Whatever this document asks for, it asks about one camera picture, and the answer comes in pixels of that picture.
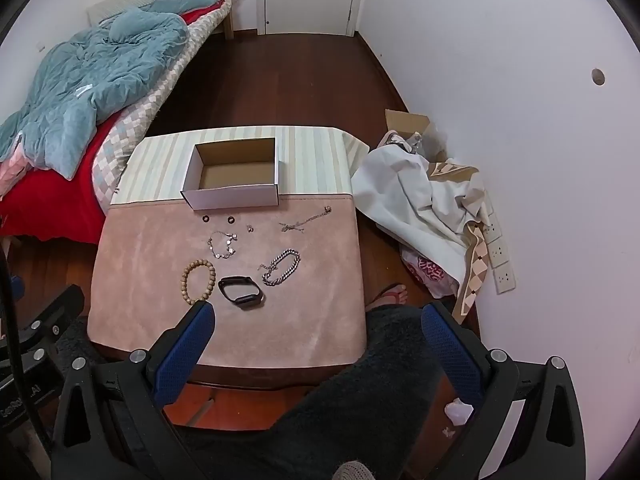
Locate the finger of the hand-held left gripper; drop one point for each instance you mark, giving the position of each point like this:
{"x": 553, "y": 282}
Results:
{"x": 55, "y": 312}

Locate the round wall cap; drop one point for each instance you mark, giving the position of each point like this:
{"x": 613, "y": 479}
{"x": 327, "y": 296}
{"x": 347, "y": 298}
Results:
{"x": 598, "y": 76}

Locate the crumpled white tissue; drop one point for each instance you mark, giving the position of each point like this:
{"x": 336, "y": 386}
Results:
{"x": 457, "y": 410}

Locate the red printed plastic bag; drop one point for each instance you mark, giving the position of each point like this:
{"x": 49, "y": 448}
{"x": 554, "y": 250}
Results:
{"x": 430, "y": 270}

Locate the dark fuzzy pants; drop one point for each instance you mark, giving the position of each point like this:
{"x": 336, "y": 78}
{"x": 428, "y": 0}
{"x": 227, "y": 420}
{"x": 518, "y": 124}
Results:
{"x": 350, "y": 400}

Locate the brown cardboard box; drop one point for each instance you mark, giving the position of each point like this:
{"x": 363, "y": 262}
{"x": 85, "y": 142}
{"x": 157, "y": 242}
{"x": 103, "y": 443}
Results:
{"x": 405, "y": 120}

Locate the white cardboard box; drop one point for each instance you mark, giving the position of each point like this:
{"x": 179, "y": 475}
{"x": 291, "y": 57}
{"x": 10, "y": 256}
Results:
{"x": 230, "y": 197}

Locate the pink suede table cloth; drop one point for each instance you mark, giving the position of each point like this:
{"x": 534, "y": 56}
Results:
{"x": 300, "y": 305}

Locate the beige diamond pattern cloth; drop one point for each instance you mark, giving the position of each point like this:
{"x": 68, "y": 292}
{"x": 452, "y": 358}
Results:
{"x": 475, "y": 270}

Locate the grey knit cloth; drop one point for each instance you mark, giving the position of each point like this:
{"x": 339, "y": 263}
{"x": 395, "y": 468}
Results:
{"x": 352, "y": 472}

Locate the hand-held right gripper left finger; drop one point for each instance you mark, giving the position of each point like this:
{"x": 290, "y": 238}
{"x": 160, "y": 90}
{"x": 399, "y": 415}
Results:
{"x": 182, "y": 355}

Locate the white wall socket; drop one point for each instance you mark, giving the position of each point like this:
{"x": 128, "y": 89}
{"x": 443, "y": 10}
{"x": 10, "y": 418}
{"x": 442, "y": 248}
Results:
{"x": 493, "y": 229}
{"x": 504, "y": 278}
{"x": 498, "y": 253}

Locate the black smart band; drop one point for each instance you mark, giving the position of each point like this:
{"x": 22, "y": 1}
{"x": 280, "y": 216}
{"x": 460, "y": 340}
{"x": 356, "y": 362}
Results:
{"x": 247, "y": 302}

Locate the blue-grey blanket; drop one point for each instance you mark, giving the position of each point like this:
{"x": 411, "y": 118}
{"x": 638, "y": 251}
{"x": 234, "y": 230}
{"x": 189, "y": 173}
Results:
{"x": 100, "y": 75}

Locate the pale striped table cloth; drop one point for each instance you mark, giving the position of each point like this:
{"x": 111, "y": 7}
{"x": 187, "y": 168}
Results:
{"x": 315, "y": 160}

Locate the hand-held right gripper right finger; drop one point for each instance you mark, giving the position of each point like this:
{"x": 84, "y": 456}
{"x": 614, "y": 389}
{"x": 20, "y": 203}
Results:
{"x": 452, "y": 355}

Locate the person's foot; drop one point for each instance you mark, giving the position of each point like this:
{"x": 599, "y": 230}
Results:
{"x": 384, "y": 302}

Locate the bed with checkered quilt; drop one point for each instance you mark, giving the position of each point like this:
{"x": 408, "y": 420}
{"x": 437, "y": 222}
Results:
{"x": 50, "y": 210}

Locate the checkered quilt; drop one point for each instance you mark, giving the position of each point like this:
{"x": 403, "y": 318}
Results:
{"x": 150, "y": 110}

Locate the white cloth pile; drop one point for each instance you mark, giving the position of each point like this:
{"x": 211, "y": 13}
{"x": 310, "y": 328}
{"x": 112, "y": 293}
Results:
{"x": 415, "y": 195}

